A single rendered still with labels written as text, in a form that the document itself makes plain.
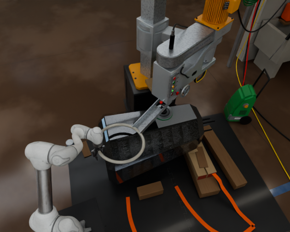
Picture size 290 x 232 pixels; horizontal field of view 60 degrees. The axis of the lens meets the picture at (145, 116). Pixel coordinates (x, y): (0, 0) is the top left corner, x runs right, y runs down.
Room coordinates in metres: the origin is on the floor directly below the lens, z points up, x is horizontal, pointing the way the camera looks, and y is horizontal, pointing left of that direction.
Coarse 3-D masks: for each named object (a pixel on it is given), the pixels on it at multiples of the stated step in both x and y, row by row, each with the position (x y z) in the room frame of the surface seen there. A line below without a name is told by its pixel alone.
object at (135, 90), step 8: (128, 64) 2.78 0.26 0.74; (128, 72) 2.61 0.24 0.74; (128, 80) 2.47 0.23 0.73; (128, 88) 2.52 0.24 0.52; (128, 96) 2.54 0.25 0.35; (136, 96) 2.21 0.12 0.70; (144, 96) 2.24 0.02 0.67; (152, 96) 2.27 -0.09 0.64; (128, 104) 2.53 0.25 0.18; (136, 104) 2.21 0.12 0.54; (144, 104) 2.25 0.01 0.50; (160, 104) 2.31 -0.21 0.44
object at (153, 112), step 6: (180, 90) 1.93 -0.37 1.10; (156, 102) 1.81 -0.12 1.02; (150, 108) 1.74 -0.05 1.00; (156, 108) 1.77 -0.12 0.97; (162, 108) 1.73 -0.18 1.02; (144, 114) 1.68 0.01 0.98; (150, 114) 1.71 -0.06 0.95; (156, 114) 1.67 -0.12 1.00; (138, 120) 1.62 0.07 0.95; (144, 120) 1.64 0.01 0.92; (150, 120) 1.64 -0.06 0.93; (132, 126) 1.55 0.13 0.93; (138, 126) 1.58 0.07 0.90; (144, 126) 1.57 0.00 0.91
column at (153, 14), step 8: (144, 0) 2.53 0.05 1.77; (152, 0) 2.45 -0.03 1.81; (160, 0) 2.50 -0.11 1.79; (144, 8) 2.53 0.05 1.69; (152, 8) 2.45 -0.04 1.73; (160, 8) 2.51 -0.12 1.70; (144, 16) 2.53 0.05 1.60; (152, 16) 2.45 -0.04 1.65; (160, 16) 2.52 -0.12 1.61; (144, 56) 2.52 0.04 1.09; (144, 64) 2.51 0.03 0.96; (152, 64) 2.46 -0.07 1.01; (144, 72) 2.51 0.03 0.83; (152, 72) 2.46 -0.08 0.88
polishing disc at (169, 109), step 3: (159, 105) 1.93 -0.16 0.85; (168, 108) 1.89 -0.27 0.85; (168, 111) 1.84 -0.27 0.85; (171, 111) 1.84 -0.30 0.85; (165, 114) 1.80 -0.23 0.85; (168, 114) 1.80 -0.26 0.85; (171, 114) 1.80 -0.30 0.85; (159, 117) 1.75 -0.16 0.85; (162, 117) 1.75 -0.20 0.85; (165, 117) 1.75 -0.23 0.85; (168, 117) 1.75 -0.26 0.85
